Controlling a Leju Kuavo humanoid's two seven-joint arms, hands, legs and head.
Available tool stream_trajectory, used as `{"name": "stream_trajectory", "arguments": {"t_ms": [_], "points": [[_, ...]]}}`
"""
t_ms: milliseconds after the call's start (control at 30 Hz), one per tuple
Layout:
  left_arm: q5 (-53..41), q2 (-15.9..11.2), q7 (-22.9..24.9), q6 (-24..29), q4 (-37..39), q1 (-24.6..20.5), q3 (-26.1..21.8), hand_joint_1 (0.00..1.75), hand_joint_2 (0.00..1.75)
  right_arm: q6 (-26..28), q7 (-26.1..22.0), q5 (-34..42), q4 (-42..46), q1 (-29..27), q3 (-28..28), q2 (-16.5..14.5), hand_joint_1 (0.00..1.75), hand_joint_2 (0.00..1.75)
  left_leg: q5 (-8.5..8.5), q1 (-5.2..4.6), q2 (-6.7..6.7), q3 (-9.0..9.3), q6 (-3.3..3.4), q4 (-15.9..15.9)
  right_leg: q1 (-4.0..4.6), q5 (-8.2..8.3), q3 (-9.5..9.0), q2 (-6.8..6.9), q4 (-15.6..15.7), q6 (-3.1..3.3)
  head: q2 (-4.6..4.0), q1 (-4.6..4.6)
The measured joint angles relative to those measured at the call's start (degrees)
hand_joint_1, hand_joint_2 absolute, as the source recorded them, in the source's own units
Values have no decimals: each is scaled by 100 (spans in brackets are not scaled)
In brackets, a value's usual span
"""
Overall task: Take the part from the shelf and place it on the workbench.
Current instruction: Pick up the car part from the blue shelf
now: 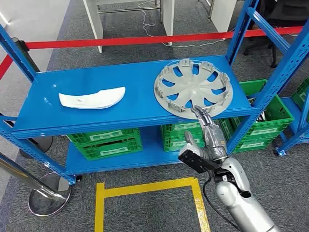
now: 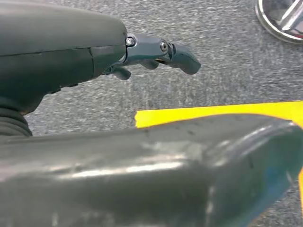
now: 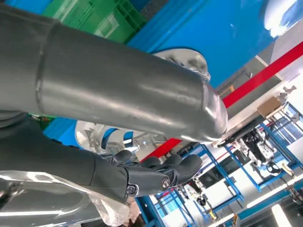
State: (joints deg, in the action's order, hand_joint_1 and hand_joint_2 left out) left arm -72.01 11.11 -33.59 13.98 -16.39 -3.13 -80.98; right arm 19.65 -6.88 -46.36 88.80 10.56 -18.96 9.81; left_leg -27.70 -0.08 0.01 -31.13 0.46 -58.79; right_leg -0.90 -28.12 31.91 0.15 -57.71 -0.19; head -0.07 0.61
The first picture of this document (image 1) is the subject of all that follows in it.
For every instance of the black-topped stanchion post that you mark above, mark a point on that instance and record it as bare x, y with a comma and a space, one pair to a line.
26, 52

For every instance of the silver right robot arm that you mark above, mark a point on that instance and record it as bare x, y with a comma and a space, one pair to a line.
241, 205

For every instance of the green plastic crate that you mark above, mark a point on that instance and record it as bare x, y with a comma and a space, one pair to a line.
273, 121
178, 137
300, 94
106, 144

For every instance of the red barrier belt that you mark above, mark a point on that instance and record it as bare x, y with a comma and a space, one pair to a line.
4, 65
145, 40

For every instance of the grey plastic hubcap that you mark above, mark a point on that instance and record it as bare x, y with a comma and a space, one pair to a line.
193, 88

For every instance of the white curved plastic part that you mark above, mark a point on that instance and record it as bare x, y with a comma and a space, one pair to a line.
94, 99

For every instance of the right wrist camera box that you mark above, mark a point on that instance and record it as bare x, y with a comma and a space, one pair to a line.
193, 160

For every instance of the chrome stanchion post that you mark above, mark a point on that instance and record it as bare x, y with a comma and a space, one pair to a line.
49, 195

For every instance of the blue metal shelf rack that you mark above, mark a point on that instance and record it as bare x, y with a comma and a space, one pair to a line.
295, 126
96, 80

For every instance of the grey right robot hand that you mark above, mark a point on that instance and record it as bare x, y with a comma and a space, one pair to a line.
213, 141

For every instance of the black office chair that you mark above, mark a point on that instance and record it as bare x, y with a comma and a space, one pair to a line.
273, 51

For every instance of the white desk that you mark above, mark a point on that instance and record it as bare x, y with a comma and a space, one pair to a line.
223, 14
95, 22

